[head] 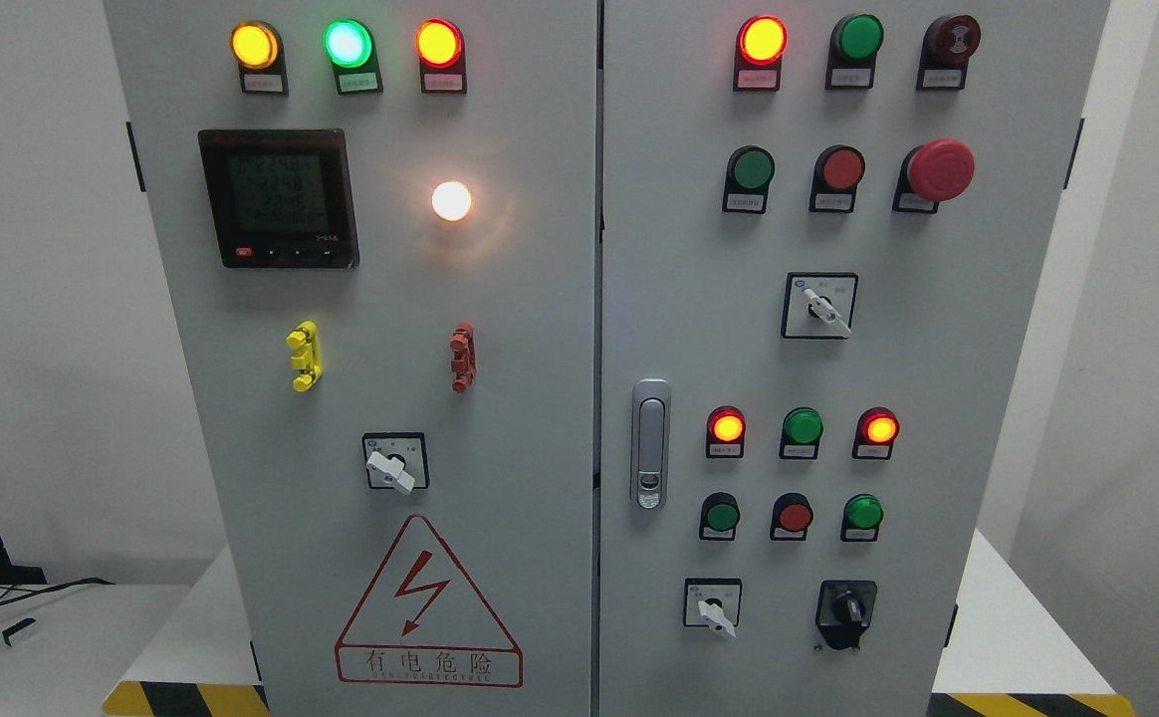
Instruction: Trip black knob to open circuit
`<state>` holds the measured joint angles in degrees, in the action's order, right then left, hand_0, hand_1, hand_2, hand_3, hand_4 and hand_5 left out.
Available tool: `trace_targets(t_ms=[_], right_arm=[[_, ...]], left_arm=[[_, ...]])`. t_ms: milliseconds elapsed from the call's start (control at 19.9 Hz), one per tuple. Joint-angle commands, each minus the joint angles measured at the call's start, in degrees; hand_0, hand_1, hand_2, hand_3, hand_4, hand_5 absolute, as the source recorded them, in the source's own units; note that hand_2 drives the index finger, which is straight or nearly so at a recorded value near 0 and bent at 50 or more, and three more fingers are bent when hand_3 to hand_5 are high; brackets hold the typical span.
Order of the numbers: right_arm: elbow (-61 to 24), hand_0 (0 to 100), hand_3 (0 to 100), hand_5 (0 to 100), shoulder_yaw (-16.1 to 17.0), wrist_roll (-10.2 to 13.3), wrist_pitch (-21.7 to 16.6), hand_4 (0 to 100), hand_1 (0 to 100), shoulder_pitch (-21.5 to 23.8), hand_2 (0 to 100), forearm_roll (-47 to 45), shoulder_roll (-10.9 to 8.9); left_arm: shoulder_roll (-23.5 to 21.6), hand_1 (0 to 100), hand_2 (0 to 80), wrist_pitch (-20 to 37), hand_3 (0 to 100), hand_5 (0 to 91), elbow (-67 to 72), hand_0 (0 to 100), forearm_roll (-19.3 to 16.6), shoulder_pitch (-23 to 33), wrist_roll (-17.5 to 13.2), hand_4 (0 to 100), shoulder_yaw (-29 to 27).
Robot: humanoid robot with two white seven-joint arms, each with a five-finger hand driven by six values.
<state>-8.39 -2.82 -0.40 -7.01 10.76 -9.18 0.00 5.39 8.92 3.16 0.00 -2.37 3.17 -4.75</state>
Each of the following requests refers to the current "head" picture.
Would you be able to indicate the grey cabinet door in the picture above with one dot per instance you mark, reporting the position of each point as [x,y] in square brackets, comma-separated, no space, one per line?
[510,461]
[695,295]

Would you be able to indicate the white selector switch upper right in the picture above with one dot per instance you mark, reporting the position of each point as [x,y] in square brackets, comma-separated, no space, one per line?
[819,305]

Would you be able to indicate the green light lower right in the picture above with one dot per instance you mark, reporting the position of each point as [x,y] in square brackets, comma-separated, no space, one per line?
[862,516]

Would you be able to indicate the green unlit light top right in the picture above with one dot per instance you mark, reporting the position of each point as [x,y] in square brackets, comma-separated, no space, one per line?
[853,46]

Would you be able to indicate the green push button lower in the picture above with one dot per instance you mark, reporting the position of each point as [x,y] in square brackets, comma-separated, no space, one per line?
[720,515]

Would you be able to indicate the grey cabinet right door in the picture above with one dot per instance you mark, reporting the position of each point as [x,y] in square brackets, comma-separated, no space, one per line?
[695,295]

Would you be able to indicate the black digital power meter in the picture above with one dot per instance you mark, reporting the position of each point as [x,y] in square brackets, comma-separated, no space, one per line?
[280,197]

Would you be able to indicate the red emergency stop mushroom button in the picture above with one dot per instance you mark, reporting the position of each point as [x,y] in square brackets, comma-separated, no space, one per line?
[936,171]

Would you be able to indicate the dark red buzzer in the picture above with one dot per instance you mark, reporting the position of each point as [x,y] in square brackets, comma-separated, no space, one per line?
[949,43]

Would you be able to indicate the green lit indicator light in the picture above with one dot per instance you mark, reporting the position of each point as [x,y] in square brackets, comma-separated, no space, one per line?
[352,53]

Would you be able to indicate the red lit light top right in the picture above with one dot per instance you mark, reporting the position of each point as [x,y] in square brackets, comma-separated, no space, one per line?
[758,59]

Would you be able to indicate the white selector switch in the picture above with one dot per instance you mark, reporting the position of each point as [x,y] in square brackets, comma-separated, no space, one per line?
[819,305]
[713,604]

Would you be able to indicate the white lit indicator lamp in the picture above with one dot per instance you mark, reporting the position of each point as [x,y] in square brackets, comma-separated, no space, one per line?
[451,200]

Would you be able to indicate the small white usb adapter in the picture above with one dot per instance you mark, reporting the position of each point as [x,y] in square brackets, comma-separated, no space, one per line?
[18,632]

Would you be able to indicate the red electrical hazard warning sticker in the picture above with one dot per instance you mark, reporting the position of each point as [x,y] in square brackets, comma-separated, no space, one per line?
[421,620]

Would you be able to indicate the red lit indicator light left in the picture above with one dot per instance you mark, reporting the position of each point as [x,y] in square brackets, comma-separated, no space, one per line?
[440,49]

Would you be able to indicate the white selector switch left door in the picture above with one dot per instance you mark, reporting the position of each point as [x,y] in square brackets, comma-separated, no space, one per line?
[395,461]

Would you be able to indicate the white selector switch lower right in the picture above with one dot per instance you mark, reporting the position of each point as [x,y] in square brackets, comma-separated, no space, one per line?
[713,604]

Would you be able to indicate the green light middle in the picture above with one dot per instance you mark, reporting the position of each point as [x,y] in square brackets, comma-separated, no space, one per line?
[801,436]

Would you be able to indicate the red terminal connector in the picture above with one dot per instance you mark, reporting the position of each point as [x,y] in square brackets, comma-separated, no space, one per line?
[463,363]

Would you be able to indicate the silver door lock handle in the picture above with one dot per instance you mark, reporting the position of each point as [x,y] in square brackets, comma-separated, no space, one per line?
[650,414]

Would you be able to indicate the red push button lower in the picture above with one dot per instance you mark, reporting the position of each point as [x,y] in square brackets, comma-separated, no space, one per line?
[791,518]

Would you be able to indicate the green push button upper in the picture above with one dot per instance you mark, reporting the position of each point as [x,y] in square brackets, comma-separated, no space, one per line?
[749,174]

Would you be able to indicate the red push button upper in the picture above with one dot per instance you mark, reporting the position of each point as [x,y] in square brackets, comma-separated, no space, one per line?
[838,170]

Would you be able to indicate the yellow indicator light top left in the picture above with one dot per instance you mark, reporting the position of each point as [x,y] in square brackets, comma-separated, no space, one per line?
[259,52]

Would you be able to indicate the yellow terminal connector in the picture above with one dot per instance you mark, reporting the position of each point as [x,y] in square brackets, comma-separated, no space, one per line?
[306,358]

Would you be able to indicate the black rotary knob switch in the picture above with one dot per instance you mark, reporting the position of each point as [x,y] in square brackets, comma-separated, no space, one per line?
[844,612]

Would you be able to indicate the red push button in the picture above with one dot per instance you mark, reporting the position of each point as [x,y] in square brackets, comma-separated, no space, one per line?
[791,518]
[838,170]

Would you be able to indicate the white platform with hazard stripes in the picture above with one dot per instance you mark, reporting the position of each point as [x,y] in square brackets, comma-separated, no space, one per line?
[1006,656]

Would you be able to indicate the grey cabinet left door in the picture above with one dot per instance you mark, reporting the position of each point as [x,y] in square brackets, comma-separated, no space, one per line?
[510,461]

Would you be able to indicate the red light middle right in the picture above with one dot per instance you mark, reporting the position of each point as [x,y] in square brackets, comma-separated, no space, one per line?
[875,434]

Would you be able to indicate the red lit light middle left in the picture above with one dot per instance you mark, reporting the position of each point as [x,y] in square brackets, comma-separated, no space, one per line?
[725,433]

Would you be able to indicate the green push button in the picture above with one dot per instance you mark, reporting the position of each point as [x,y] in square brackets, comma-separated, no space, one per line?
[749,174]
[720,515]

